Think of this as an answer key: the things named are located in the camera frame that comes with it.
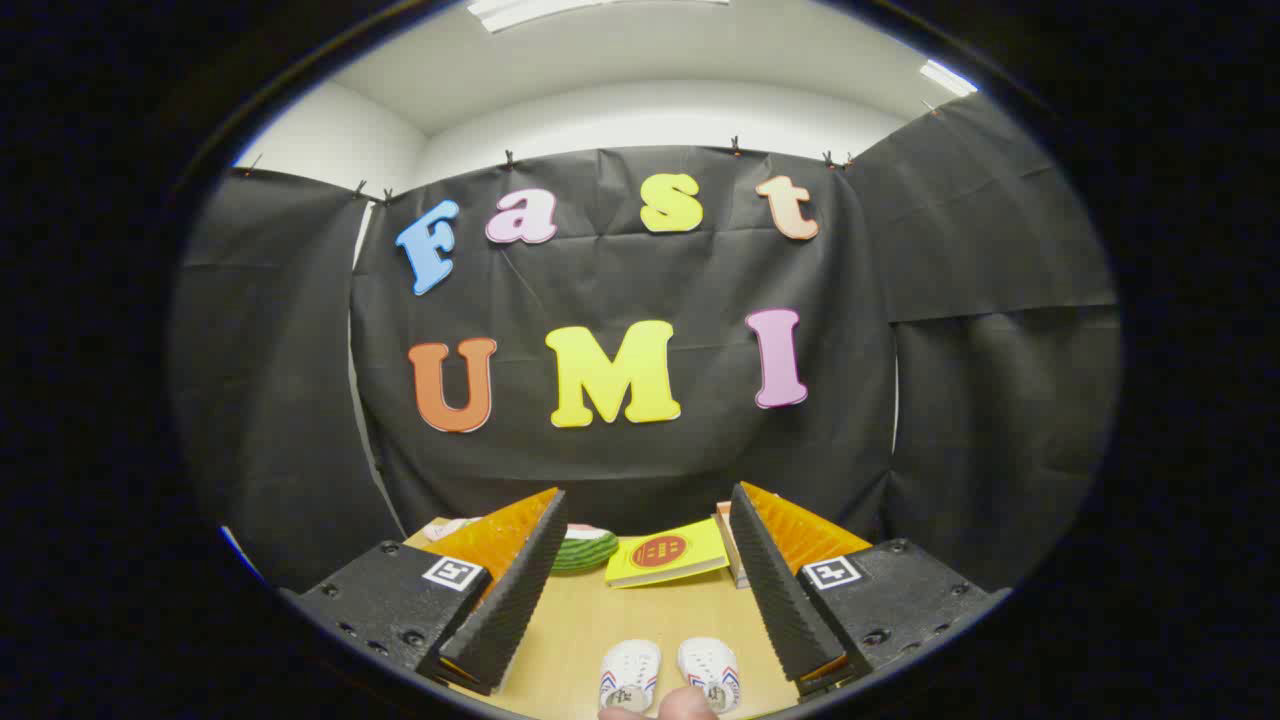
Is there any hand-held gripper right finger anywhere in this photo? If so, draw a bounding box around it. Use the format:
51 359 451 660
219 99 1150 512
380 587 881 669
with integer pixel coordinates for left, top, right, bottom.
728 482 1011 698

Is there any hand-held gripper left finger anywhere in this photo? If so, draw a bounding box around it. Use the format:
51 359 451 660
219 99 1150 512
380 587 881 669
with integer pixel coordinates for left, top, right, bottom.
283 487 569 698

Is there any white canvas shoe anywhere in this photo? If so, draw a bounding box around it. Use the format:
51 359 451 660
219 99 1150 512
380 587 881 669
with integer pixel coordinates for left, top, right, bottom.
598 640 662 713
677 637 742 713

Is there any watermelon slice plush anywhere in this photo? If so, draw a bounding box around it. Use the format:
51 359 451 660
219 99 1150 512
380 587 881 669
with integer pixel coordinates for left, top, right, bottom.
550 523 621 574

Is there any yellow book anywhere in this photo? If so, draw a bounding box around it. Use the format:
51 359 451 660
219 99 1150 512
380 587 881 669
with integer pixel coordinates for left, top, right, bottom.
604 517 731 589

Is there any small ceiling light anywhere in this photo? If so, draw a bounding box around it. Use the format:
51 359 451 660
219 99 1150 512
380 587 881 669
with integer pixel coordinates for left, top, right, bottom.
920 58 979 98

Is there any long ceiling light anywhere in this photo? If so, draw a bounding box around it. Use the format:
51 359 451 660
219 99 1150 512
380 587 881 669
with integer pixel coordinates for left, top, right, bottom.
468 0 731 34

